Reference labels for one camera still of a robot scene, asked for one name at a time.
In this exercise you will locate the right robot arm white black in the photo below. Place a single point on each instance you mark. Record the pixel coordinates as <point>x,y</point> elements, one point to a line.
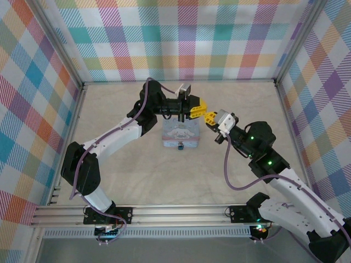
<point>290,189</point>

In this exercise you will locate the aluminium frame bar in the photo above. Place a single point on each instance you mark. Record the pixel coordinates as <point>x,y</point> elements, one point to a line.
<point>283,104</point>
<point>75,115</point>
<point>219,81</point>

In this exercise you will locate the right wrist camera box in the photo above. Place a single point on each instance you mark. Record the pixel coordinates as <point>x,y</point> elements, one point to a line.
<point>226,122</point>

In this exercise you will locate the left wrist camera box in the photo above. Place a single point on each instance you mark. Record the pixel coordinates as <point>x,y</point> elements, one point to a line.
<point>184,90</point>

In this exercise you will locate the blue cartoon tin box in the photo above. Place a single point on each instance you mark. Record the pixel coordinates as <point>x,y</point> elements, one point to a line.
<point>179,134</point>

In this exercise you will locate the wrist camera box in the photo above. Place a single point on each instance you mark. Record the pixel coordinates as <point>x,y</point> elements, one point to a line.
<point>184,90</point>
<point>226,122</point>

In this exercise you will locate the aluminium frame post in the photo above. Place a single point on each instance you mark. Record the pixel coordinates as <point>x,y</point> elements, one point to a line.
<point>299,41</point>
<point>57,41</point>

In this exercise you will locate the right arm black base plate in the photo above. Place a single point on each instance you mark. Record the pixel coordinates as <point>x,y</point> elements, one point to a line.
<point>238,213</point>

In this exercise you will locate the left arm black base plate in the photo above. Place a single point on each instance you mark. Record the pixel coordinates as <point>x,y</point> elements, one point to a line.
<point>123,215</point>

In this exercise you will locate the small padlock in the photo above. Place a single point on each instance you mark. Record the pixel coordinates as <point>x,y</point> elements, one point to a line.
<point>180,146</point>

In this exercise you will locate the aluminium mounting rail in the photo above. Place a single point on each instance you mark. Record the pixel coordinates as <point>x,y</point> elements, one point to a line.
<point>178,215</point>

